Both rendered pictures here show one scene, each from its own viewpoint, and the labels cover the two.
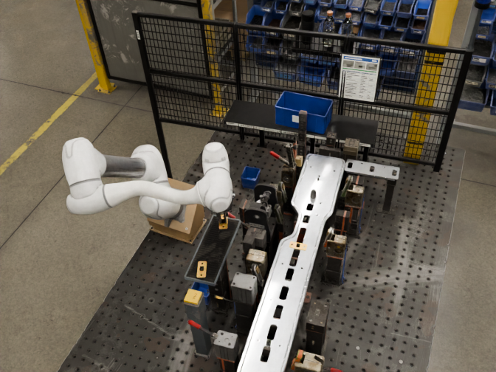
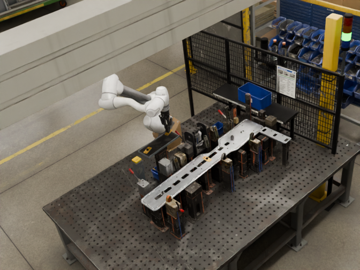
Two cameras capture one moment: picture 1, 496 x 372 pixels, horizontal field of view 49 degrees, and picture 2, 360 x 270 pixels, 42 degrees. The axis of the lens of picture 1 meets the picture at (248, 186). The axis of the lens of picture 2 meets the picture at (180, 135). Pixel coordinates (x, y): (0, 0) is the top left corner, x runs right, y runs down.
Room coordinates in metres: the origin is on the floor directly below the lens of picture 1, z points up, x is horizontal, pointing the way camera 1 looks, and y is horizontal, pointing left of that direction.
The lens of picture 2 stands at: (-1.18, -1.61, 3.68)
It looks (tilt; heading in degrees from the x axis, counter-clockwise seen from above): 37 degrees down; 30
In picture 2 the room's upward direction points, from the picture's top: 8 degrees counter-clockwise
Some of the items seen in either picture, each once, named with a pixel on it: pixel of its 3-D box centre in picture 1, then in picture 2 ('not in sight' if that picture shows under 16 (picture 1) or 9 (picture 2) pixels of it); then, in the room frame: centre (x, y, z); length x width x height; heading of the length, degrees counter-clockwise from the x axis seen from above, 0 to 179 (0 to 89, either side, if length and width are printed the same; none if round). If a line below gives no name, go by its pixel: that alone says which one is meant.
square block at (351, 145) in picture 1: (349, 166); (270, 133); (2.28, -0.59, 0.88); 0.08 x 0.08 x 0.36; 70
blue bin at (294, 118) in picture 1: (303, 112); (254, 96); (2.53, -0.35, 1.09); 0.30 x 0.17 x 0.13; 65
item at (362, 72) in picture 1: (358, 77); (286, 81); (2.55, -0.66, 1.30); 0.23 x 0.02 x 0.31; 70
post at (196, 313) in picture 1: (198, 325); (141, 180); (1.28, 0.26, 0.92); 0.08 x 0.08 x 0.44; 70
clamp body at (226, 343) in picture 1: (228, 359); (145, 198); (1.13, 0.13, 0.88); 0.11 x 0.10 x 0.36; 70
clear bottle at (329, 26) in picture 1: (328, 28); (275, 49); (2.70, -0.50, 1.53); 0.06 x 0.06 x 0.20
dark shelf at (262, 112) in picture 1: (300, 122); (253, 102); (2.54, -0.34, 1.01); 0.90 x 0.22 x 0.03; 70
